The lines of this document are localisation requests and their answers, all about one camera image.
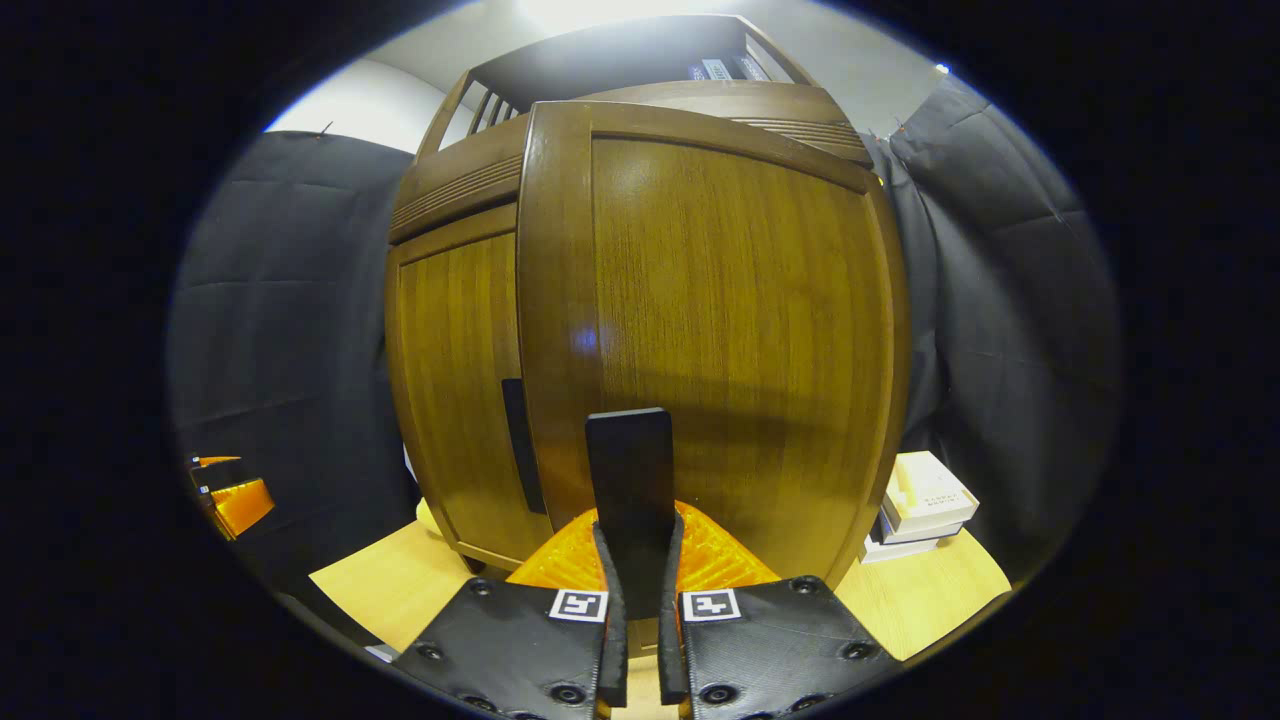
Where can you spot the wooden double-door shoe cabinet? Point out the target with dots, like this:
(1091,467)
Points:
(600,60)

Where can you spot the white cardboard box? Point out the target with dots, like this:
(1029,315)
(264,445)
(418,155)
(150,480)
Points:
(925,495)

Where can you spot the black backdrop cloth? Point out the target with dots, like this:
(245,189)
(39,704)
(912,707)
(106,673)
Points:
(290,330)

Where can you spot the light grey book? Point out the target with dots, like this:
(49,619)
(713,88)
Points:
(718,69)

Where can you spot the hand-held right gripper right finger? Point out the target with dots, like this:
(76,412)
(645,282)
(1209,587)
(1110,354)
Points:
(670,640)

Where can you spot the pale yellow fluffy ball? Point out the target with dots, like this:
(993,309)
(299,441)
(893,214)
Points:
(428,517)

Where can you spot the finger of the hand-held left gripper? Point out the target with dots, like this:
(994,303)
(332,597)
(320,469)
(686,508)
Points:
(243,508)

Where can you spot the wooden shoe cabinet door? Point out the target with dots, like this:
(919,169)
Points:
(455,380)
(740,300)

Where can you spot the white flat box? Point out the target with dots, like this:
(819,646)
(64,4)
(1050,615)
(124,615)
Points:
(895,548)

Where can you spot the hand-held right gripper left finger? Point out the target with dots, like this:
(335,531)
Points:
(612,640)

